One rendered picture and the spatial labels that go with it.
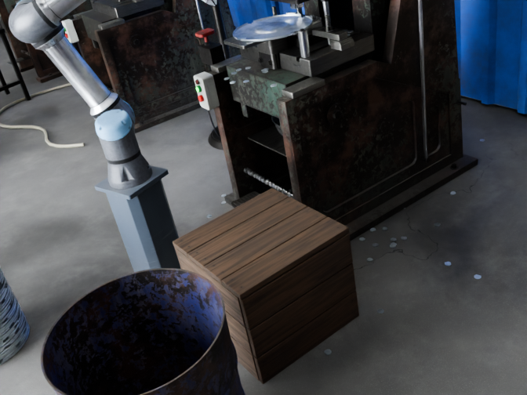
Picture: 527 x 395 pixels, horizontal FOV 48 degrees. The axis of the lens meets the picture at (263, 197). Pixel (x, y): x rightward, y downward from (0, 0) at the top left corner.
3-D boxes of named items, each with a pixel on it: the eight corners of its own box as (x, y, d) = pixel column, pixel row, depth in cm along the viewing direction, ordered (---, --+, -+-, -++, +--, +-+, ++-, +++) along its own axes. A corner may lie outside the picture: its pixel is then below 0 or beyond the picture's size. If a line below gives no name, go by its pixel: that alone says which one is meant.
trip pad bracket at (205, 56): (219, 93, 242) (208, 46, 232) (207, 88, 249) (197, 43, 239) (231, 88, 244) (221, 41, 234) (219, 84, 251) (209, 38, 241)
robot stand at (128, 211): (164, 300, 217) (129, 196, 195) (130, 286, 228) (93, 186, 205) (198, 270, 229) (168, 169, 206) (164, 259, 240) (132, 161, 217)
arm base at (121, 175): (129, 192, 197) (121, 166, 192) (100, 184, 205) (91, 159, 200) (161, 171, 206) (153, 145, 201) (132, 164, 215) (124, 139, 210)
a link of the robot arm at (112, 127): (104, 164, 195) (91, 127, 188) (105, 147, 207) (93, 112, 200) (140, 155, 196) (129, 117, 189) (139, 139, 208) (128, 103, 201)
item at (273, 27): (218, 34, 219) (218, 33, 219) (281, 12, 231) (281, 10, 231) (262, 46, 197) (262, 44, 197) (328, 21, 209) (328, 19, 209)
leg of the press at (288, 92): (315, 262, 221) (277, 21, 175) (296, 249, 230) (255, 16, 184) (477, 164, 260) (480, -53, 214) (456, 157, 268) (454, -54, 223)
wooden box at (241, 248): (263, 385, 175) (240, 295, 157) (197, 323, 203) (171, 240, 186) (360, 315, 193) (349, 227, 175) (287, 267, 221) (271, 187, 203)
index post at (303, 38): (305, 58, 203) (301, 30, 198) (299, 56, 205) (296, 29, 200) (311, 56, 204) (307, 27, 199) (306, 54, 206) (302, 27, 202)
